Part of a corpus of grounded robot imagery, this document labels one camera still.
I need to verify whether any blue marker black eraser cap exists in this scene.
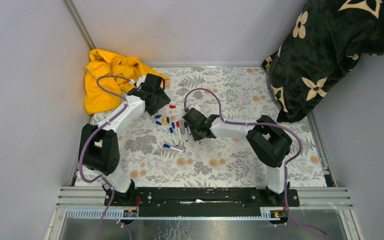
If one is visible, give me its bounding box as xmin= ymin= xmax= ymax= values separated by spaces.
xmin=187 ymin=126 xmax=192 ymax=136

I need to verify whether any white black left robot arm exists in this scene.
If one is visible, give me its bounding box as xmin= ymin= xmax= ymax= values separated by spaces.
xmin=78 ymin=73 xmax=171 ymax=206

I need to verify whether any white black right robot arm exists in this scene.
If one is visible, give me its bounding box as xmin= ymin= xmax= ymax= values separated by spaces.
xmin=182 ymin=107 xmax=292 ymax=206

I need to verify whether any red cap marker left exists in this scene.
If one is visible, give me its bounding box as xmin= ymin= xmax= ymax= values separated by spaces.
xmin=175 ymin=120 xmax=182 ymax=142

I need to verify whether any blue cap marker leftmost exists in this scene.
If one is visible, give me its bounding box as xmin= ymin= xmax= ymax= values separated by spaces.
xmin=169 ymin=127 xmax=179 ymax=146

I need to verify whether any blue cap marker lying crosswise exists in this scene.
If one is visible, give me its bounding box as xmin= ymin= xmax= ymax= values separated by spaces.
xmin=162 ymin=143 xmax=185 ymax=153

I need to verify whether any yellow crumpled cloth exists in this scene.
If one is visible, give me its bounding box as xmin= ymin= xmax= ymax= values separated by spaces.
xmin=84 ymin=48 xmax=170 ymax=115

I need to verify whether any floral patterned table mat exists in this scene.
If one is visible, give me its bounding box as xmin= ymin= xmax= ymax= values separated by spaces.
xmin=74 ymin=66 xmax=327 ymax=188

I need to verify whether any black floral blanket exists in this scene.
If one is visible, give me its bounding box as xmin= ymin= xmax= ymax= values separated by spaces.
xmin=261 ymin=0 xmax=384 ymax=123

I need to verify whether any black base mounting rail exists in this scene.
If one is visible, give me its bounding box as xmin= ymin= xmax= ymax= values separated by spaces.
xmin=104 ymin=187 xmax=300 ymax=218

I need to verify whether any aluminium frame rail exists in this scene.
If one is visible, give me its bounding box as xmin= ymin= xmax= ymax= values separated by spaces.
xmin=47 ymin=186 xmax=362 ymax=240

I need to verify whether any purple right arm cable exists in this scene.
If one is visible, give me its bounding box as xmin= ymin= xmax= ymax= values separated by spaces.
xmin=183 ymin=87 xmax=329 ymax=239

